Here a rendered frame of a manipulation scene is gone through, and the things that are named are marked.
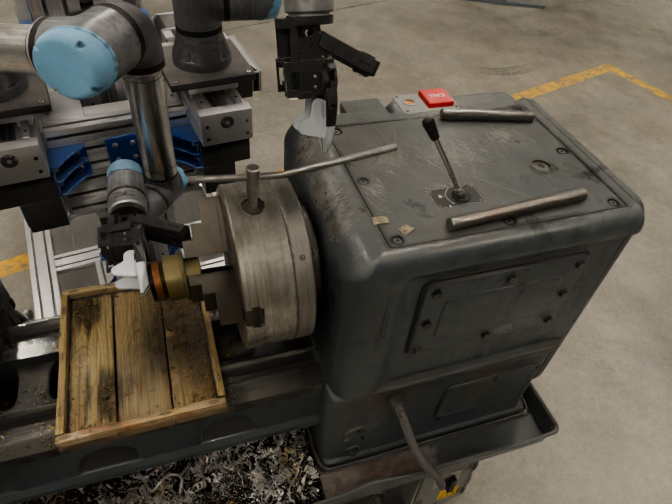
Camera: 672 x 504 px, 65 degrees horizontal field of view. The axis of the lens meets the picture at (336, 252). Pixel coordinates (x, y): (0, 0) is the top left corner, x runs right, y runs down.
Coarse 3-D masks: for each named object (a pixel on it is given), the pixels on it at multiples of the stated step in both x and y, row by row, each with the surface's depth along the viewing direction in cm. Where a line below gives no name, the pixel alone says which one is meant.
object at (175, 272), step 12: (180, 252) 97; (156, 264) 95; (168, 264) 95; (180, 264) 94; (192, 264) 96; (156, 276) 94; (168, 276) 94; (180, 276) 94; (156, 288) 94; (168, 288) 94; (180, 288) 95; (156, 300) 96
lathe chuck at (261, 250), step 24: (216, 192) 104; (240, 192) 92; (264, 192) 93; (240, 216) 88; (264, 216) 89; (240, 240) 86; (264, 240) 87; (288, 240) 88; (240, 264) 86; (264, 264) 87; (288, 264) 88; (240, 288) 88; (264, 288) 87; (288, 288) 89; (264, 312) 89; (288, 312) 91; (264, 336) 93; (288, 336) 97
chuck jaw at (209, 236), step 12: (204, 204) 97; (216, 204) 97; (204, 216) 97; (216, 216) 98; (192, 228) 97; (204, 228) 97; (216, 228) 98; (192, 240) 98; (204, 240) 97; (216, 240) 98; (192, 252) 97; (204, 252) 97; (216, 252) 98
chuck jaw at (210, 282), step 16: (224, 272) 96; (192, 288) 93; (208, 288) 93; (224, 288) 93; (208, 304) 93; (224, 304) 89; (240, 304) 89; (224, 320) 90; (240, 320) 91; (256, 320) 90
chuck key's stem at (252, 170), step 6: (246, 168) 83; (252, 168) 83; (258, 168) 84; (246, 174) 84; (252, 174) 83; (258, 174) 84; (252, 180) 84; (258, 180) 85; (246, 186) 86; (252, 186) 85; (258, 186) 86; (246, 192) 87; (252, 192) 86; (258, 192) 87; (252, 198) 87; (252, 204) 89
